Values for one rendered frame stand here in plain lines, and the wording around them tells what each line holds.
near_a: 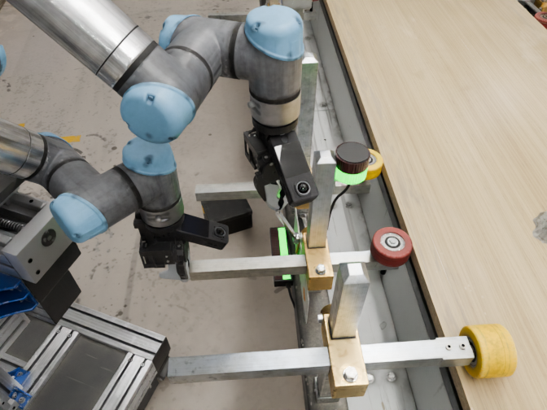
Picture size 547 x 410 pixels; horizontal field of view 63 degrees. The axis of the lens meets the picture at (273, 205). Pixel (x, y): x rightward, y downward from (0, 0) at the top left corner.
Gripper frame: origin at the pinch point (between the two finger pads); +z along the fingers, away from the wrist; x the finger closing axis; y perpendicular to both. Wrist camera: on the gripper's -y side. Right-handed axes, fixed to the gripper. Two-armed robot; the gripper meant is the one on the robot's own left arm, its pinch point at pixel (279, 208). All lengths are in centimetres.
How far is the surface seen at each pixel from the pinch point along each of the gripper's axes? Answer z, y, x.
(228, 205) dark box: 91, 81, -13
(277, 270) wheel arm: 15.7, -2.9, 1.7
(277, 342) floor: 101, 17, -8
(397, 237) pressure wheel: 10.4, -9.1, -22.2
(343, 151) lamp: -10.4, -1.0, -11.4
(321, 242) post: 12.0, -2.6, -8.4
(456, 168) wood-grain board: 11.4, 2.6, -47.1
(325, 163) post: -9.6, -1.7, -7.6
